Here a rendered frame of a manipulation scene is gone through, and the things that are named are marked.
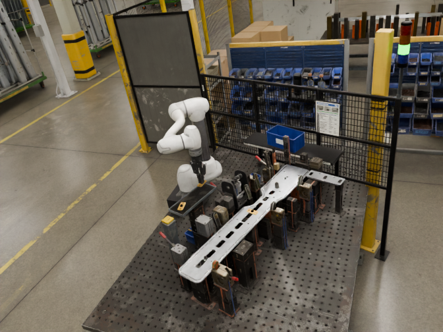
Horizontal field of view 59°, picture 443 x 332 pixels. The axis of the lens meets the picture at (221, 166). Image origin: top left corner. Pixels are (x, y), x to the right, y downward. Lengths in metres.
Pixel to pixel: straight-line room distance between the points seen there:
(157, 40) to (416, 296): 3.94
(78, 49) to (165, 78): 5.13
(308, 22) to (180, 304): 7.72
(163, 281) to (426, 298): 2.11
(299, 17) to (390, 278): 6.88
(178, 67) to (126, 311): 3.26
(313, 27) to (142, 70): 5.04
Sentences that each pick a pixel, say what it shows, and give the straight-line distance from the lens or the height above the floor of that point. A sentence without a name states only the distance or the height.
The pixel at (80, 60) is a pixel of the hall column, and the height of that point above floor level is 0.48.
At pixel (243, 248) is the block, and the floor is 1.03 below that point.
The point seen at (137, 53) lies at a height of 1.50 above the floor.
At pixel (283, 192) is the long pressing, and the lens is 3.00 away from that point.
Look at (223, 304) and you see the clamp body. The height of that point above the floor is 0.79.
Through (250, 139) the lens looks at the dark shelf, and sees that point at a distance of 3.68.
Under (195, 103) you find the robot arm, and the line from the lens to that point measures 3.10.
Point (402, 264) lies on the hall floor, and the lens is 3.93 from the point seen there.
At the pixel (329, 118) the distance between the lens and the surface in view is 3.36.
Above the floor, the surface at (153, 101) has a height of 0.82.
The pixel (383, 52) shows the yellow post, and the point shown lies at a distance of 3.05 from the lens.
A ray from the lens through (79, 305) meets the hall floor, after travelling 4.02.
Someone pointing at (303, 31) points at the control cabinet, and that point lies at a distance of 9.56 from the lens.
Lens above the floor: 2.77
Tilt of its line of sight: 31 degrees down
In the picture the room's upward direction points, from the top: 9 degrees counter-clockwise
